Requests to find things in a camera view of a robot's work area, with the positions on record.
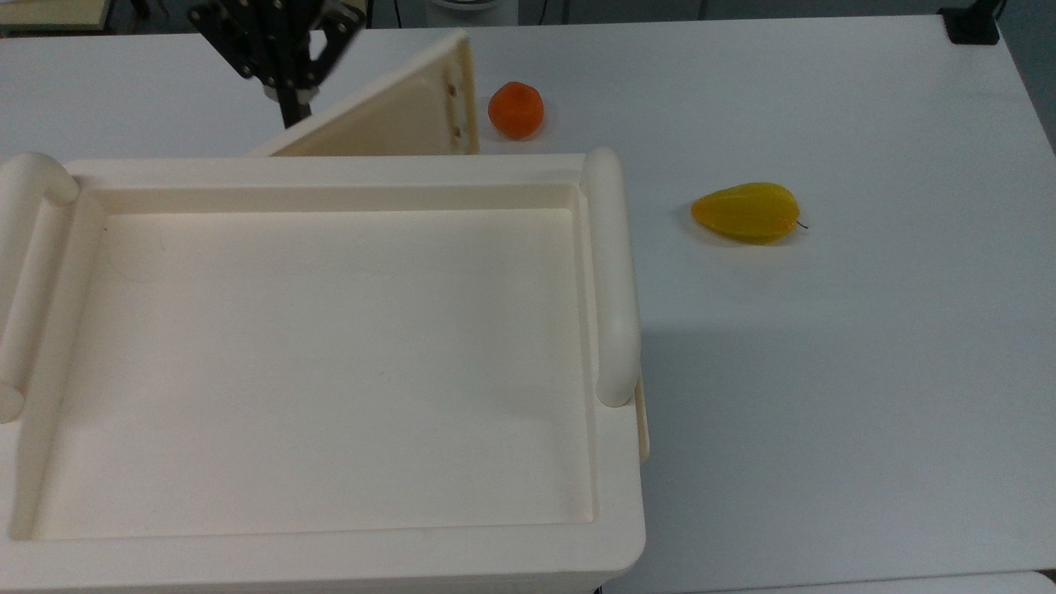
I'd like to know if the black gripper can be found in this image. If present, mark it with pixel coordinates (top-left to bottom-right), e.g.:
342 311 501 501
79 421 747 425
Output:
188 0 364 130

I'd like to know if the cream cabinet door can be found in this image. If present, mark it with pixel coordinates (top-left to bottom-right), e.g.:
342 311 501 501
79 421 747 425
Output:
249 28 481 158

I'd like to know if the cream plastic cabinet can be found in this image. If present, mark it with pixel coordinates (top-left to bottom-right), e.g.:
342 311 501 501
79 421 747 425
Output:
0 147 653 594

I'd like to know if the orange toy tangerine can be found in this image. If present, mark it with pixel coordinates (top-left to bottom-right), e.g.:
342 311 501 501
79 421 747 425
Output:
488 81 546 140

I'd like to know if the yellow toy starfruit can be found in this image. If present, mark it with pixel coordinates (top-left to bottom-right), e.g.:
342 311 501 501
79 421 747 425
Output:
691 181 810 245

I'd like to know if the black table clamp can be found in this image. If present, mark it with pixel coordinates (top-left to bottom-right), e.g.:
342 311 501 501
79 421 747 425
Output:
939 0 1002 46

